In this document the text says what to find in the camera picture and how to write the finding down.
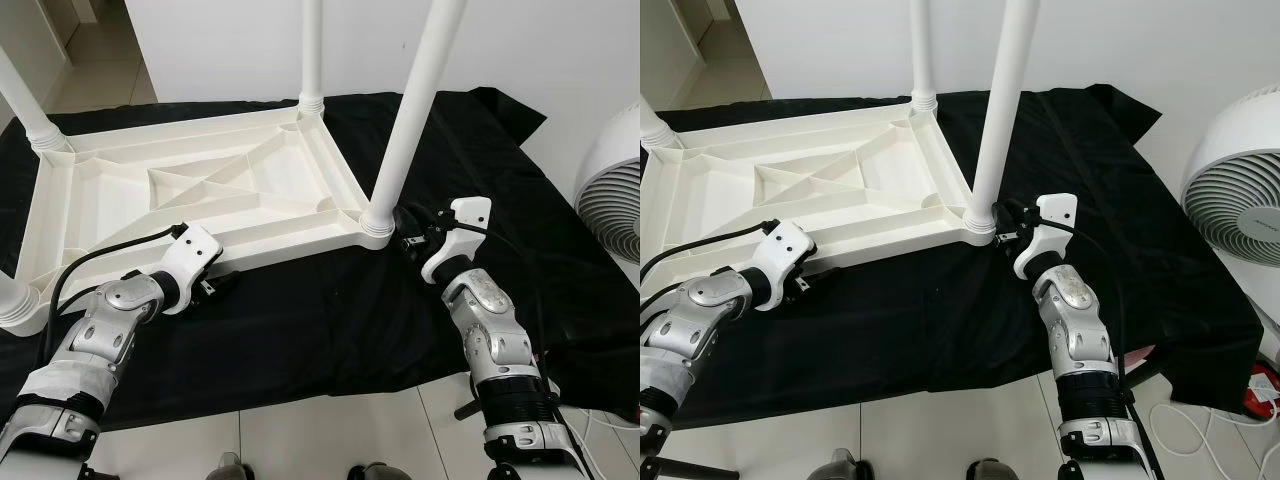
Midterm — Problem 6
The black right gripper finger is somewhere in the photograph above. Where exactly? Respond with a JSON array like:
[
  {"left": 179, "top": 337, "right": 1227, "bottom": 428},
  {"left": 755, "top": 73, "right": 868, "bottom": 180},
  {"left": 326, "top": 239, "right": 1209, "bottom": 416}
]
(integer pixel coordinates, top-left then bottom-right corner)
[
  {"left": 990, "top": 200, "right": 1026, "bottom": 251},
  {"left": 395, "top": 205, "right": 433, "bottom": 259}
]

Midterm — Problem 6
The white plastic ribbed table top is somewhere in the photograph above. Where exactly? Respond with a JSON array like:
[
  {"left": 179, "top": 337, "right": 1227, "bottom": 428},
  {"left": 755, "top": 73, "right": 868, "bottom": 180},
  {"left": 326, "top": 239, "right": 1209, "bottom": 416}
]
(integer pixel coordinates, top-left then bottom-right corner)
[
  {"left": 640, "top": 100, "right": 1001, "bottom": 301},
  {"left": 0, "top": 105, "right": 396, "bottom": 336}
]

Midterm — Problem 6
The white plastic table leg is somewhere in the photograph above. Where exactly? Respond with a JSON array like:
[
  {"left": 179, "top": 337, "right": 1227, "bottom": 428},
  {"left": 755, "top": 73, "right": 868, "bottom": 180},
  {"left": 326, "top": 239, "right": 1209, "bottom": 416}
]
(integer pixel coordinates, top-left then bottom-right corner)
[
  {"left": 965, "top": 0, "right": 1041, "bottom": 246},
  {"left": 358, "top": 0, "right": 469, "bottom": 251},
  {"left": 298, "top": 0, "right": 328, "bottom": 116},
  {"left": 0, "top": 270, "right": 46, "bottom": 338},
  {"left": 640, "top": 95, "right": 686, "bottom": 159},
  {"left": 0, "top": 45, "right": 73, "bottom": 161},
  {"left": 908, "top": 0, "right": 939, "bottom": 111}
]

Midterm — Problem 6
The black cloth cover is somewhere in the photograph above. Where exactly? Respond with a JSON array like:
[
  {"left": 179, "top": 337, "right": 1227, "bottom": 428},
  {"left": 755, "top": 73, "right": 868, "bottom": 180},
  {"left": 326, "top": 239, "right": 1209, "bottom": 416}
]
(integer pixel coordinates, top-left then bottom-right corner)
[
  {"left": 640, "top": 85, "right": 1266, "bottom": 431},
  {"left": 0, "top": 88, "right": 641, "bottom": 431}
]

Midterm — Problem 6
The white floor fan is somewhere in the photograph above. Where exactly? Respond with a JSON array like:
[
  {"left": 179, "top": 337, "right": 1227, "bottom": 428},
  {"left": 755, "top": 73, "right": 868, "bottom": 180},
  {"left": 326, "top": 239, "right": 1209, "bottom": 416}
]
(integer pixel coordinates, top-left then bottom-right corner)
[
  {"left": 1182, "top": 85, "right": 1280, "bottom": 276},
  {"left": 575, "top": 130, "right": 641, "bottom": 266}
]

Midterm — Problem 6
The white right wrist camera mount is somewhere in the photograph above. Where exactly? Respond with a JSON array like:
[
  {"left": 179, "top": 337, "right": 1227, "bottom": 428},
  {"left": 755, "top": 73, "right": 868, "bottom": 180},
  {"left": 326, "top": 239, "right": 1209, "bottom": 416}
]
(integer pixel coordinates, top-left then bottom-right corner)
[
  {"left": 1013, "top": 192, "right": 1079, "bottom": 281},
  {"left": 420, "top": 197, "right": 493, "bottom": 286}
]

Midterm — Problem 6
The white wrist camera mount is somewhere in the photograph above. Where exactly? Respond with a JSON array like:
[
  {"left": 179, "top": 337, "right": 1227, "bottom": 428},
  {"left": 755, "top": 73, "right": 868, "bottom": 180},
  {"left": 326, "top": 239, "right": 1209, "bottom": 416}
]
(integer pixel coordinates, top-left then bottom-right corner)
[
  {"left": 750, "top": 220, "right": 816, "bottom": 313},
  {"left": 420, "top": 197, "right": 493, "bottom": 286},
  {"left": 1013, "top": 192, "right": 1079, "bottom": 281},
  {"left": 158, "top": 222, "right": 224, "bottom": 316}
]

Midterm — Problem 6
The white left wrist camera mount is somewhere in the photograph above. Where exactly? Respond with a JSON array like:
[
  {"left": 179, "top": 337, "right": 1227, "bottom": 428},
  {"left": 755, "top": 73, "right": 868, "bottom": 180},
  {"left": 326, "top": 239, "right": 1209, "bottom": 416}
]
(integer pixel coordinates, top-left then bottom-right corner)
[
  {"left": 750, "top": 220, "right": 816, "bottom": 313},
  {"left": 158, "top": 222, "right": 224, "bottom": 316}
]

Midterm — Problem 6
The white power cable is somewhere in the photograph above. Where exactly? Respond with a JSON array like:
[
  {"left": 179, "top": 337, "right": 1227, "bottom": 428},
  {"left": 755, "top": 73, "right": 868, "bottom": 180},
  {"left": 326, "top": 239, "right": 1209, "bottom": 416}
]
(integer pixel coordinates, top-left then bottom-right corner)
[
  {"left": 560, "top": 405, "right": 641, "bottom": 446},
  {"left": 1150, "top": 400, "right": 1280, "bottom": 471}
]

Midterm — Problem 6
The red black cable reel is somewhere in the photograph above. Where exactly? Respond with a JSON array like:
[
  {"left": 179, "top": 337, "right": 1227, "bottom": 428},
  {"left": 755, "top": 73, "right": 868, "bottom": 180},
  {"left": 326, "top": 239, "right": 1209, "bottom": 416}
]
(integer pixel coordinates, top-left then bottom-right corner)
[{"left": 1245, "top": 362, "right": 1280, "bottom": 416}]

